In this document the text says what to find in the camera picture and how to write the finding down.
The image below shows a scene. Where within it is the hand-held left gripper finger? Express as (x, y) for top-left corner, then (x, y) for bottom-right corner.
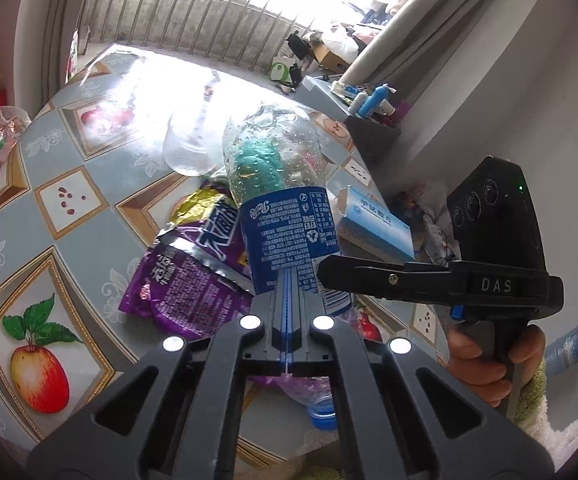
(26, 267), (289, 480)
(287, 267), (556, 480)

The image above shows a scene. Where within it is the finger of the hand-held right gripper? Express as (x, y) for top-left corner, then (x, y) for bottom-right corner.
(317, 254), (470, 307)

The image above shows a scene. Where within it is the blue white cardboard box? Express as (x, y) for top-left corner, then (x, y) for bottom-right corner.
(336, 185), (415, 266)

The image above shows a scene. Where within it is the blue label plastic bottle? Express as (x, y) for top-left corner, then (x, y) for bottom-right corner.
(221, 101), (355, 319)

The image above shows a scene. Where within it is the purple yellow snack packet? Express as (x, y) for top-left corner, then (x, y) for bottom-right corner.
(169, 187), (253, 281)

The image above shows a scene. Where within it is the green plastic bag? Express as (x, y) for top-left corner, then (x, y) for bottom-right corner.
(233, 140), (286, 194)

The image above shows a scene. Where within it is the clear plastic cup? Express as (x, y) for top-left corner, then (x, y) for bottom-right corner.
(163, 105), (230, 177)

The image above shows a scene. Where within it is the person's right forearm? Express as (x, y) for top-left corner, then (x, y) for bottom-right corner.
(511, 357), (578, 456)

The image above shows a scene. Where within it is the person's right hand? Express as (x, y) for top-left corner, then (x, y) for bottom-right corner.
(446, 325), (546, 402)

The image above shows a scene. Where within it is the pile of plastic waste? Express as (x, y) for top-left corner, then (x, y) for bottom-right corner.
(394, 185), (464, 266)

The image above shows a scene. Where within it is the pale blue ribbed object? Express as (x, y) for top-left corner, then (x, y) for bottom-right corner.
(544, 325), (578, 377)

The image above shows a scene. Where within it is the grey cabinet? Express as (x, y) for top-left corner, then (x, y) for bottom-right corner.
(296, 75), (403, 164)

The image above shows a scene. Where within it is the small blue plastic bottle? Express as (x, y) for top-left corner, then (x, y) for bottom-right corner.
(359, 85), (388, 117)

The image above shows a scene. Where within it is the white tube box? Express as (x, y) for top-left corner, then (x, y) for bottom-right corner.
(331, 80), (370, 97)

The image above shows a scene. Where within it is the open cardboard box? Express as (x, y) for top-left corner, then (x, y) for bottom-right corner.
(311, 42), (353, 72)

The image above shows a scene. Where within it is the green white bag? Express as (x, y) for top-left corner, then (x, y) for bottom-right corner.
(269, 56), (295, 84)

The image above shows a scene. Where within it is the grey curtain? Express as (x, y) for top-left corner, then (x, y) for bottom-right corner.
(341, 0), (558, 94)

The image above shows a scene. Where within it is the white plastic bag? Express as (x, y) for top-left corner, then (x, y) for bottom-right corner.
(321, 22), (360, 59)
(0, 106), (33, 177)

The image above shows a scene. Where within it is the black device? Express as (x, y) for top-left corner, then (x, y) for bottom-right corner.
(286, 32), (313, 61)

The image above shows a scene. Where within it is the fruit print tablecloth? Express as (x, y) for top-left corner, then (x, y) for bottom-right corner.
(0, 42), (450, 467)

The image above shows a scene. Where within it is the metal window railing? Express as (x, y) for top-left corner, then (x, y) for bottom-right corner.
(82, 0), (351, 74)

